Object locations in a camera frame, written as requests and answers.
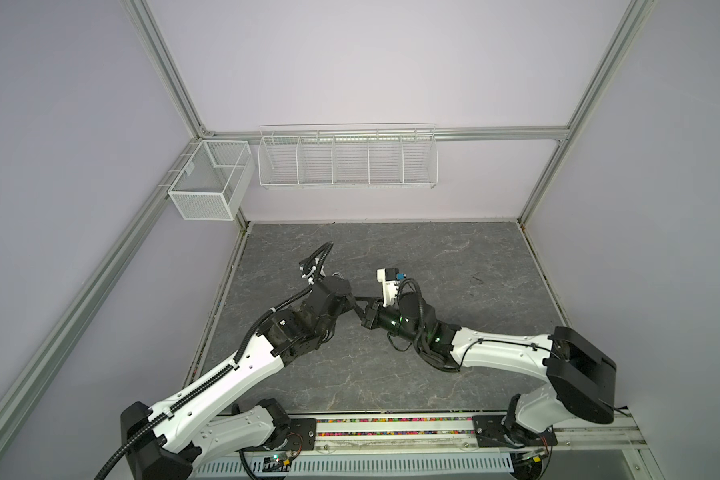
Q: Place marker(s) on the white mesh box basket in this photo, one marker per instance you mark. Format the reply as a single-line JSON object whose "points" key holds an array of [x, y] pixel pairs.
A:
{"points": [[212, 182]]}

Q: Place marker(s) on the white vented cable duct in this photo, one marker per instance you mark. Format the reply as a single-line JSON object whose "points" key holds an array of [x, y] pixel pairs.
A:
{"points": [[384, 465]]}

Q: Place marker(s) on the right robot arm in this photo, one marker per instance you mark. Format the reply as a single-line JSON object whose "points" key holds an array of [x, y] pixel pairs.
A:
{"points": [[578, 379]]}

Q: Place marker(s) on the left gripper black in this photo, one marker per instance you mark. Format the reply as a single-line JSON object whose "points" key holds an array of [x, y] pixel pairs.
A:
{"points": [[350, 301]]}

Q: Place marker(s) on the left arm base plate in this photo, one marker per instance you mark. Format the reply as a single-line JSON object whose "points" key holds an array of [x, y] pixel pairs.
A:
{"points": [[299, 434]]}

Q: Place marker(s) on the white wire shelf basket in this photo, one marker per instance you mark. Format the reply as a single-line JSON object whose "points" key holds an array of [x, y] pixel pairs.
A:
{"points": [[365, 155]]}

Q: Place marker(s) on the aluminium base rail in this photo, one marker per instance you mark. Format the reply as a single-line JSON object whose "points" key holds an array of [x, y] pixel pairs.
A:
{"points": [[394, 433]]}

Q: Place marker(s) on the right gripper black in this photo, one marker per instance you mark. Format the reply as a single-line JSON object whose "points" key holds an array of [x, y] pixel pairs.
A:
{"points": [[374, 316]]}

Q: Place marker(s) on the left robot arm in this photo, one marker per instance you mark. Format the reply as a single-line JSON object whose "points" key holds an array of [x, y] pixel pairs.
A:
{"points": [[275, 340]]}

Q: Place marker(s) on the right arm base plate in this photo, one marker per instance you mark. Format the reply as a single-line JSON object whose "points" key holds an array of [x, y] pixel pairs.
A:
{"points": [[490, 431]]}

